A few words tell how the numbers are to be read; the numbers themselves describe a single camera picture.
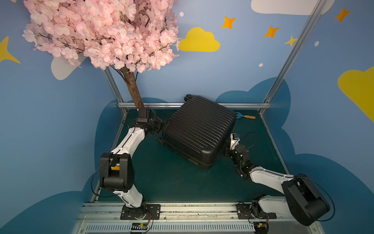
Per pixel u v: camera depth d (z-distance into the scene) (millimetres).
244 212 748
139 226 730
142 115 704
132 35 441
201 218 734
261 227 741
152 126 758
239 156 665
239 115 1190
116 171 459
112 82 1015
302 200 428
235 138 765
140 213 675
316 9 706
